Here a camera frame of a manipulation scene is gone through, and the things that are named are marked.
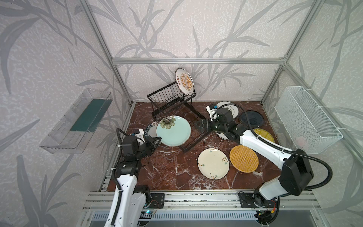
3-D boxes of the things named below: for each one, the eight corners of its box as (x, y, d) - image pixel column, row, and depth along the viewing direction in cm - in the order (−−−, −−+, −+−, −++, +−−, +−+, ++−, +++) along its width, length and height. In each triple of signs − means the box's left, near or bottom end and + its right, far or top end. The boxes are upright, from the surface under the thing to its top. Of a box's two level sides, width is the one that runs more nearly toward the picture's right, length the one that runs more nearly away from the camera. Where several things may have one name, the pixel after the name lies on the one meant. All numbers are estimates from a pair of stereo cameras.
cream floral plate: (198, 179, 83) (198, 178, 81) (197, 149, 95) (197, 148, 93) (231, 179, 83) (231, 178, 81) (226, 149, 95) (226, 148, 93)
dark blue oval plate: (241, 127, 107) (242, 125, 105) (237, 112, 117) (238, 110, 115) (265, 127, 107) (267, 125, 105) (259, 112, 117) (260, 110, 115)
